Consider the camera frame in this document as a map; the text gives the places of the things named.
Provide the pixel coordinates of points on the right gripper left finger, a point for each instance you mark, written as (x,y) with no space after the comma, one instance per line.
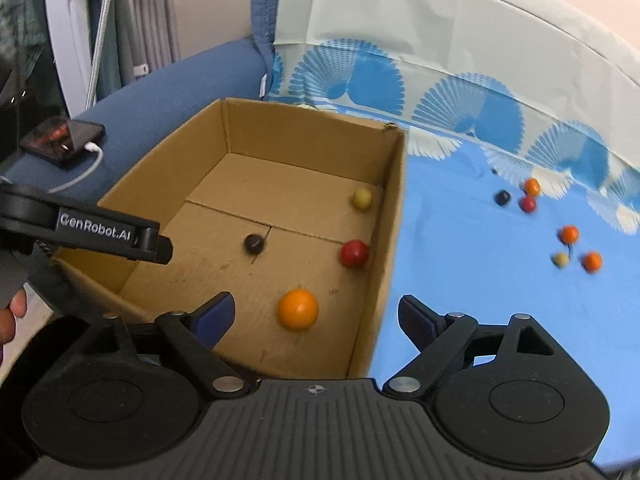
(188,341)

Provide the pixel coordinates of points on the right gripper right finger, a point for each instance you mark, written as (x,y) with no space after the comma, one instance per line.
(441,341)

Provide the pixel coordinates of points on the large orange fruit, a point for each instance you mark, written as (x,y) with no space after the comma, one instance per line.
(298,309)

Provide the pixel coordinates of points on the dark purple fruit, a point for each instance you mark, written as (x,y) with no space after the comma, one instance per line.
(254,244)
(502,198)

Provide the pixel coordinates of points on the red cherry tomato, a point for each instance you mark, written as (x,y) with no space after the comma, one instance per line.
(354,254)

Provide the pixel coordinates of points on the yellow-green small fruit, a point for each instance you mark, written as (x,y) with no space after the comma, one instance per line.
(561,259)
(362,199)

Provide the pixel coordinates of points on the red small fruit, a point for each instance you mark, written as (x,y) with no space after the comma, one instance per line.
(528,204)

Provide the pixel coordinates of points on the person's left hand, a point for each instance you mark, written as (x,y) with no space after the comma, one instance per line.
(9,316)

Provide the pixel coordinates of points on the black smartphone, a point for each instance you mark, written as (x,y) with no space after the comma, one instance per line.
(59,140)

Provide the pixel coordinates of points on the blue sofa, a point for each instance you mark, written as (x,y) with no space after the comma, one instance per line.
(140,115)

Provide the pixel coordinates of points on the brown cardboard box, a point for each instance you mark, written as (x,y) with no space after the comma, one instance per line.
(293,211)

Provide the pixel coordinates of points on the blue patterned sheet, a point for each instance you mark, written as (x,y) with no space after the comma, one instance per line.
(491,93)

